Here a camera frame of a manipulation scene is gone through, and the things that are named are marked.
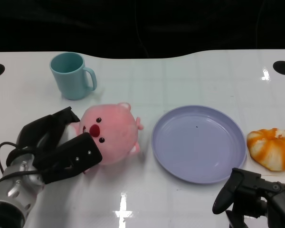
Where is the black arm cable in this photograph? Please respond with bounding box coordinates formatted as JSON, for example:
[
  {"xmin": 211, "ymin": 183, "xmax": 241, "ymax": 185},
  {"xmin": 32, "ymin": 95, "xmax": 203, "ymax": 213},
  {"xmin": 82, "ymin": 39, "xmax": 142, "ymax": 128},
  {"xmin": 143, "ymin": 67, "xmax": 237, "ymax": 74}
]
[{"xmin": 0, "ymin": 142, "xmax": 40, "ymax": 188}]

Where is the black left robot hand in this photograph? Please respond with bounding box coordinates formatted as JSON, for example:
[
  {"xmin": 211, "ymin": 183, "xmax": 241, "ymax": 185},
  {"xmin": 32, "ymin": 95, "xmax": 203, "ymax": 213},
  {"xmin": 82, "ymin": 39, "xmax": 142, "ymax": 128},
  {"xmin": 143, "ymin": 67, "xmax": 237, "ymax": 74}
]
[{"xmin": 15, "ymin": 106, "xmax": 103, "ymax": 185}]

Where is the orange and white bun toy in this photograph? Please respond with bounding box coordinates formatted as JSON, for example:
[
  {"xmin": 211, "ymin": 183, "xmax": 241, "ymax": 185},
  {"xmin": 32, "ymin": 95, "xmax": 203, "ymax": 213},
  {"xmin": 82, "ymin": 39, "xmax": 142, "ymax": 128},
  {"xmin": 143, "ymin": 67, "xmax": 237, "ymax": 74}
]
[{"xmin": 246, "ymin": 128, "xmax": 285, "ymax": 172}]

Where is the lavender plastic plate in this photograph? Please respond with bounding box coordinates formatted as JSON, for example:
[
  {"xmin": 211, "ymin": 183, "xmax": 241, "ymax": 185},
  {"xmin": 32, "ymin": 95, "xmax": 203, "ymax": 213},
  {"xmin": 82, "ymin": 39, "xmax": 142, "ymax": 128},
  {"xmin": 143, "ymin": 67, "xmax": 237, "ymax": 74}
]
[{"xmin": 151, "ymin": 105, "xmax": 247, "ymax": 184}]

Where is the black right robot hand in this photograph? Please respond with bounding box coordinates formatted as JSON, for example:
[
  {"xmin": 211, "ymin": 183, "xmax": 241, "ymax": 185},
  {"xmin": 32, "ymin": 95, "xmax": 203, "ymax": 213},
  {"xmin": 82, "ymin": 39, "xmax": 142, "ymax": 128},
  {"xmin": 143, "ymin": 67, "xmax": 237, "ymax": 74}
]
[{"xmin": 212, "ymin": 167, "xmax": 285, "ymax": 228}]

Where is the pink plush beaver doll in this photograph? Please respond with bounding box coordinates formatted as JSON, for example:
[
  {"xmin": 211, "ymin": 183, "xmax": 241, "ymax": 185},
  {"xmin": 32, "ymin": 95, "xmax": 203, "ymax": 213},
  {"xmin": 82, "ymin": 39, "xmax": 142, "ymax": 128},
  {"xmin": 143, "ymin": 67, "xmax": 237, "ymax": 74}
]
[{"xmin": 61, "ymin": 102, "xmax": 145, "ymax": 175}]

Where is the teal plastic mug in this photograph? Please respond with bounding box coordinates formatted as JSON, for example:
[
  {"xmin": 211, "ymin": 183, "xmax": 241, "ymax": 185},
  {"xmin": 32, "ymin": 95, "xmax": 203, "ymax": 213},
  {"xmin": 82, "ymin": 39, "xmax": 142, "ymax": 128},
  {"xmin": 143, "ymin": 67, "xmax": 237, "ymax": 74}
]
[{"xmin": 49, "ymin": 52, "xmax": 97, "ymax": 101}]

